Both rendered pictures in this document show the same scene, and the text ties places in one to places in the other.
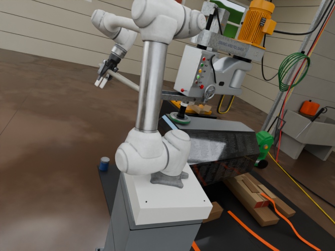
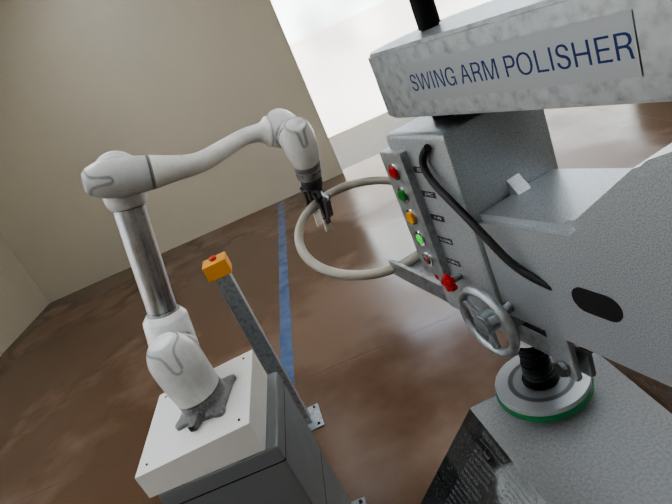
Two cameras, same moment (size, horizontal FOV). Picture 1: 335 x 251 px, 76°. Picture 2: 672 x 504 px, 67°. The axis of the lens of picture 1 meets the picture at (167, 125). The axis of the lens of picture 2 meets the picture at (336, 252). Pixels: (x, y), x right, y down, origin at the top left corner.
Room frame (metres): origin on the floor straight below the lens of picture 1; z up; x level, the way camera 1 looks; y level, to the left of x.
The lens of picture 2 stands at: (2.20, -1.07, 1.78)
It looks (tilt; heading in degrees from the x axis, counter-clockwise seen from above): 21 degrees down; 118
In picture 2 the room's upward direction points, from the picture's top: 25 degrees counter-clockwise
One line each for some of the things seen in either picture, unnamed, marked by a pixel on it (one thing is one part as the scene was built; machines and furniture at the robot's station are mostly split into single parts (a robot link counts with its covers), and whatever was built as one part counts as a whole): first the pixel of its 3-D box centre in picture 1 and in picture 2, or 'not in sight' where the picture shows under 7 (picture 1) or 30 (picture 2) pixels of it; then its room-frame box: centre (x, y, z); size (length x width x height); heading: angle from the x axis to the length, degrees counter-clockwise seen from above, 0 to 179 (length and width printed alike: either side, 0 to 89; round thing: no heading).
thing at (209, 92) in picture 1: (207, 90); (501, 311); (2.04, -0.27, 1.22); 0.15 x 0.10 x 0.15; 134
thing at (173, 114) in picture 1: (180, 116); (541, 380); (2.05, -0.10, 0.90); 0.21 x 0.21 x 0.01
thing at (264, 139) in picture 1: (261, 140); not in sight; (3.38, -1.58, 0.43); 0.35 x 0.35 x 0.87; 17
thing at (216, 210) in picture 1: (207, 212); not in sight; (1.77, -0.65, 0.07); 0.30 x 0.12 x 0.12; 127
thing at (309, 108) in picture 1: (311, 108); not in sight; (4.66, -2.82, 1.00); 0.50 x 0.22 x 0.33; 115
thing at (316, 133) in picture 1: (310, 136); not in sight; (4.52, -3.02, 0.43); 1.30 x 0.62 x 0.86; 115
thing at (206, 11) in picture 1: (209, 10); not in sight; (2.99, -0.11, 2.00); 0.20 x 0.18 x 0.15; 32
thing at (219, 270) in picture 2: not in sight; (262, 346); (0.62, 0.74, 0.54); 0.20 x 0.20 x 1.09; 32
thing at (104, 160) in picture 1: (104, 163); not in sight; (2.08, 0.58, 0.08); 0.10 x 0.10 x 0.13
